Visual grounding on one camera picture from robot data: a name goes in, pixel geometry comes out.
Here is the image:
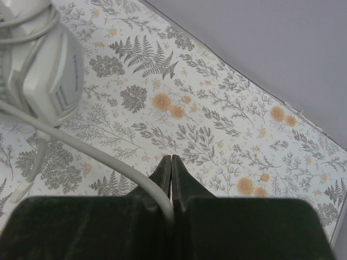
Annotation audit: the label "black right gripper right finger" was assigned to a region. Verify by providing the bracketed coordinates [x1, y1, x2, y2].
[171, 155, 335, 259]

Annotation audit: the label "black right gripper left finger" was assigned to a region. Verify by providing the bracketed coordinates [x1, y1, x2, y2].
[0, 154, 174, 260]

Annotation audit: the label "grey headphone cable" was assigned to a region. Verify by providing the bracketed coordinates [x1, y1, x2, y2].
[0, 0, 174, 220]

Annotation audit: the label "white grey headphones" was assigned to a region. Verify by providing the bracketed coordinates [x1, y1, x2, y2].
[1, 1, 84, 203]

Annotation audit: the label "floral patterned table mat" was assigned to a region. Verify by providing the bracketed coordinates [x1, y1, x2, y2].
[52, 1, 346, 241]

